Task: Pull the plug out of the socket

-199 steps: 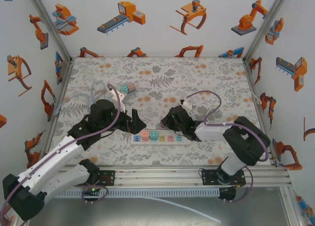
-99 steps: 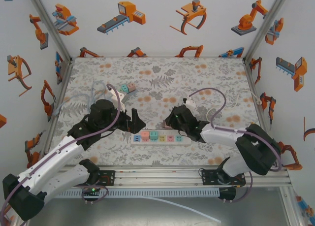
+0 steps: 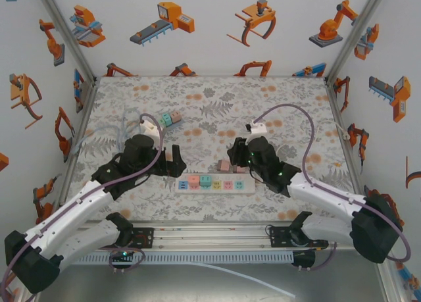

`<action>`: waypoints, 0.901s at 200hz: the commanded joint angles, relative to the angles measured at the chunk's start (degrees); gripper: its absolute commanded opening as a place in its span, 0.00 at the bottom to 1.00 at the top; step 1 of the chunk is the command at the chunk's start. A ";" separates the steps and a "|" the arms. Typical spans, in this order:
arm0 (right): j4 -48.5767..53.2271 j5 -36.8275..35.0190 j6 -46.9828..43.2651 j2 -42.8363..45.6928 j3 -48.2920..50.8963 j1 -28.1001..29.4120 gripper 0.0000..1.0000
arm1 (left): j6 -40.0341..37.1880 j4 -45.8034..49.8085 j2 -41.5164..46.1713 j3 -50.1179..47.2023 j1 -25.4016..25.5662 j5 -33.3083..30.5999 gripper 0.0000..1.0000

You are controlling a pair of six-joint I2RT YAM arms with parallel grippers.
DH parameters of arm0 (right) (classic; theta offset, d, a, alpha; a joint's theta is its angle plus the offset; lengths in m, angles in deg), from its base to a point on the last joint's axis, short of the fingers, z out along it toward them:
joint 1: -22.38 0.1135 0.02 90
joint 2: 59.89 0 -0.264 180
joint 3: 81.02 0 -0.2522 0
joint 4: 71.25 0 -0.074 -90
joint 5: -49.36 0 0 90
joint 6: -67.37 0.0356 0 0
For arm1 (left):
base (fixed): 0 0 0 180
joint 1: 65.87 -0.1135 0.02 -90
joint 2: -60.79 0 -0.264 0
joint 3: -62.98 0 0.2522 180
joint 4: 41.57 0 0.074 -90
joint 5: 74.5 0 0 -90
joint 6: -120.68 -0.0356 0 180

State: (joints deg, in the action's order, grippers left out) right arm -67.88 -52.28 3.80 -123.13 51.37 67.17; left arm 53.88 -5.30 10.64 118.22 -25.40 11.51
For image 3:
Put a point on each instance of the aluminium frame leg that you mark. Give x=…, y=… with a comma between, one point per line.
x=391, y=282

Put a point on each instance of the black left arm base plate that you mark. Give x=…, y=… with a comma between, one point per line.
x=146, y=237

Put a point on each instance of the teal cube plug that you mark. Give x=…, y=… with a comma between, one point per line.
x=205, y=180
x=168, y=119

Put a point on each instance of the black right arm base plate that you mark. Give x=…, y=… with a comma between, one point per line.
x=278, y=237

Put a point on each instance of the floral patterned table cover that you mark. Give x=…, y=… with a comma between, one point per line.
x=230, y=111

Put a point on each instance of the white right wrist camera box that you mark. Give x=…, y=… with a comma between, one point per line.
x=258, y=128

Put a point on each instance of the salmon pink cube plug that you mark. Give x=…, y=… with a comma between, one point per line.
x=194, y=181

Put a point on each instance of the black connector box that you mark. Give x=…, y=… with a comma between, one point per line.
x=304, y=259

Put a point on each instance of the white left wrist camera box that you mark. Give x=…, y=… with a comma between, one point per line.
x=148, y=127

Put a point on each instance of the aluminium table edge rail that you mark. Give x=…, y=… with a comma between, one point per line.
x=210, y=239

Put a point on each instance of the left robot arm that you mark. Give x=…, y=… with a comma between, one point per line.
x=85, y=241

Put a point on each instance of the aluminium corner post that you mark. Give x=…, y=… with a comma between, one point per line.
x=65, y=32
x=356, y=32

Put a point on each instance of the small circuit board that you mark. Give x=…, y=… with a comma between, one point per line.
x=122, y=256

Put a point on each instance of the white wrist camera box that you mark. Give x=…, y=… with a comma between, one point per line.
x=148, y=127
x=258, y=128

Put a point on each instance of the grey-blue power strip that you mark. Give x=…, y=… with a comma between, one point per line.
x=176, y=126

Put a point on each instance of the white power strip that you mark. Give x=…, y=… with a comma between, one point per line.
x=217, y=185

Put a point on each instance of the white wall plug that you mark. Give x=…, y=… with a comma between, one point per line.
x=345, y=135

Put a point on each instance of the grey metal shelf plate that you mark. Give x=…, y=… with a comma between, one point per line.
x=164, y=282

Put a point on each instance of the white plastic tube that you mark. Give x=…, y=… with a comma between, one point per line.
x=250, y=277

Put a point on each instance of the aluminium side rail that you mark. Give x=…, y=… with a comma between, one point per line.
x=330, y=94
x=84, y=114

